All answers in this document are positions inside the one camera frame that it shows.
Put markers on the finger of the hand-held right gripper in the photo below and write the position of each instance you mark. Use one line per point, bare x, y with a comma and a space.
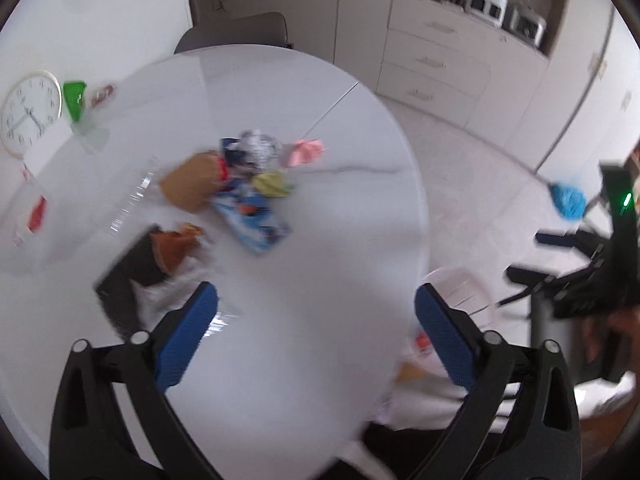
567, 241
532, 277

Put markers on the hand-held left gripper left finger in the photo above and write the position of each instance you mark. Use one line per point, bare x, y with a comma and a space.
185, 335

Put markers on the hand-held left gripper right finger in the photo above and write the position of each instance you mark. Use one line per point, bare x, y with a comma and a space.
445, 335

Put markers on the white plastic wrap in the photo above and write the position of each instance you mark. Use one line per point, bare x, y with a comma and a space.
167, 295

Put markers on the white plastic bin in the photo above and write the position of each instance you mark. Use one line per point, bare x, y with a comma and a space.
460, 285

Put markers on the black tray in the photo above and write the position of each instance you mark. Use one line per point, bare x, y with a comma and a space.
127, 275

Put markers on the orange brown wrapper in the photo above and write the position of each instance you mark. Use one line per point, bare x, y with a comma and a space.
172, 247

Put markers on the blue snack packet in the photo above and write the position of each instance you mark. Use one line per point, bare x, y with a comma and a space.
257, 225

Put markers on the clear plastic bottle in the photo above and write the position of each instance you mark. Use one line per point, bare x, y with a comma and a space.
135, 195

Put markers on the brown paper bag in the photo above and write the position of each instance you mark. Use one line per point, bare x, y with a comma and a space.
187, 185

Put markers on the yellow paper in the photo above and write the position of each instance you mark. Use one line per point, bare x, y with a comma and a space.
270, 184

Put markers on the dark blue wrapper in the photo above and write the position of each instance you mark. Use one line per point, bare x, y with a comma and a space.
231, 155

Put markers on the foil ball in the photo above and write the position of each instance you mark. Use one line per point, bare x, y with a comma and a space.
260, 149

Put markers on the pink paper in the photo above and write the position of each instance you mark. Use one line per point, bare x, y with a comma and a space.
305, 152

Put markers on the person's right hand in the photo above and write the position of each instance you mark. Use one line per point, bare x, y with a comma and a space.
592, 332

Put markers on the blue mop head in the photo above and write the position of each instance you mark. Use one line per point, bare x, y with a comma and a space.
567, 202

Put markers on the white cloth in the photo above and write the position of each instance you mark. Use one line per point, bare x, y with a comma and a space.
430, 400

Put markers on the clear bag with red item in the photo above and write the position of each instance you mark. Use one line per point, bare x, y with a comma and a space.
36, 215

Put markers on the beige drawer cabinet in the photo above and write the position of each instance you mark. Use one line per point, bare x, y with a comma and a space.
435, 65

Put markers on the silver countertop appliance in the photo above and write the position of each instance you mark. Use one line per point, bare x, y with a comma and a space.
525, 24

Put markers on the white countertop appliance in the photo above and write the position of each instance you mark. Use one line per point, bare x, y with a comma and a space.
485, 2

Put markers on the red and white packet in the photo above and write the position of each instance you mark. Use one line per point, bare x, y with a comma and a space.
102, 95

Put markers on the green plastic cup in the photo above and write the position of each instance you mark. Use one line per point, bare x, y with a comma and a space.
75, 100

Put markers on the grey chair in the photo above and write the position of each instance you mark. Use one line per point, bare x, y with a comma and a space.
235, 30

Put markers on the round white wall clock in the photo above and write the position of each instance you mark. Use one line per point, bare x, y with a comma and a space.
30, 112

